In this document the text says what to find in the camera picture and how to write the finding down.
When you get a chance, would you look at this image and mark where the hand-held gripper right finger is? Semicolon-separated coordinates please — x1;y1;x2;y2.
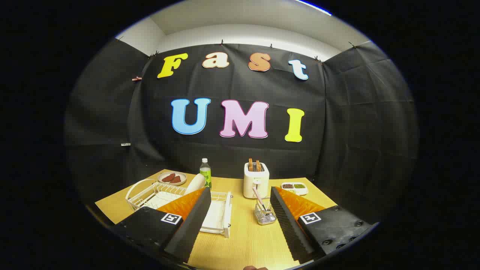
270;186;375;265

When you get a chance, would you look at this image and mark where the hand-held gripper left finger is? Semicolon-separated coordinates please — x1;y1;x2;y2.
111;187;212;263

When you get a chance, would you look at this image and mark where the metal wire basket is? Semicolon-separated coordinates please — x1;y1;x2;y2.
254;202;277;225

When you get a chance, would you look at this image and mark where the white plate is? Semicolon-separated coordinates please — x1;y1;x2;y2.
184;173;206;195

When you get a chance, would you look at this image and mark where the spoon with red checkered handle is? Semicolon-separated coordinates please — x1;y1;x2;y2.
252;187;267;213

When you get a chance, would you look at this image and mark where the white wire dish rack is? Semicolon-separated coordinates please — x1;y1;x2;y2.
126;179;233;239

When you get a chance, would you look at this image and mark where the white divided dish with beans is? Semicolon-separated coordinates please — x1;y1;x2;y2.
281;182;309;196

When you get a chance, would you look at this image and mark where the small grey saucer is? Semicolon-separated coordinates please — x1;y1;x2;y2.
157;171;187;186

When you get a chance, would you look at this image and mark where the green tea bottle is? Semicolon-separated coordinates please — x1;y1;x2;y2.
199;158;212;189

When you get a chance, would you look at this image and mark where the white toaster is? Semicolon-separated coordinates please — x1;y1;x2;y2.
243;162;270;199

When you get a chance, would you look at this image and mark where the black backdrop cloth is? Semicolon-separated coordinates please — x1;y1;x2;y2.
64;37;419;233

